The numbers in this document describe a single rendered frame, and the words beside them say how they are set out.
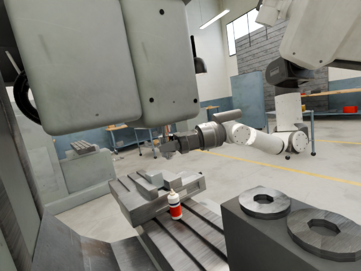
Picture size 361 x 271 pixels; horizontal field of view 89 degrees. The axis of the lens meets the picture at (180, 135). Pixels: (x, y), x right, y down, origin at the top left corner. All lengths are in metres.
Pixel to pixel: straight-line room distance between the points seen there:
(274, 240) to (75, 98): 0.40
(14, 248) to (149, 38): 0.46
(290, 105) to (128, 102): 0.61
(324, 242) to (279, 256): 0.06
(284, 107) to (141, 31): 0.58
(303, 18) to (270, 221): 0.54
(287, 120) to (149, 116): 0.55
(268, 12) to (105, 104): 0.59
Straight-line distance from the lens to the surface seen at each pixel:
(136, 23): 0.49
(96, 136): 7.08
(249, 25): 9.76
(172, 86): 0.48
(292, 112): 0.82
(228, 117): 0.62
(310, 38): 0.69
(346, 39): 0.69
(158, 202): 0.74
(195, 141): 0.56
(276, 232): 0.35
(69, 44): 0.41
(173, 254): 0.60
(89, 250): 0.71
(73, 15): 0.43
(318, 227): 0.37
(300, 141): 0.79
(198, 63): 0.68
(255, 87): 6.47
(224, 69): 10.45
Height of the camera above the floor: 1.36
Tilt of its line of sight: 10 degrees down
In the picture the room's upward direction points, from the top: 10 degrees counter-clockwise
